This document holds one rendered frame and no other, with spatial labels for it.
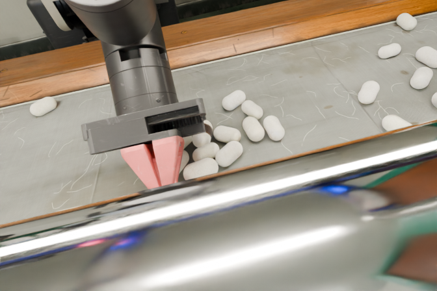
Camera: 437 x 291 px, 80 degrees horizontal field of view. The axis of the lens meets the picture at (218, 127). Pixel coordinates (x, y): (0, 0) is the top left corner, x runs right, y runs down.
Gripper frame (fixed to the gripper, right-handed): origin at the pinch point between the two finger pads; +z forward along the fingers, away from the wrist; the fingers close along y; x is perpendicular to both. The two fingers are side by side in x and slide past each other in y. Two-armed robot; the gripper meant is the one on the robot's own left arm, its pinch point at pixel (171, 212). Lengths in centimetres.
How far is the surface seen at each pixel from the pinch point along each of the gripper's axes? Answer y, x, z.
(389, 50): 32.9, 10.6, -12.3
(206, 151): 4.4, 4.2, -4.5
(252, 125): 10.2, 5.1, -6.3
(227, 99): 8.5, 8.6, -10.3
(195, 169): 2.9, 2.4, -3.0
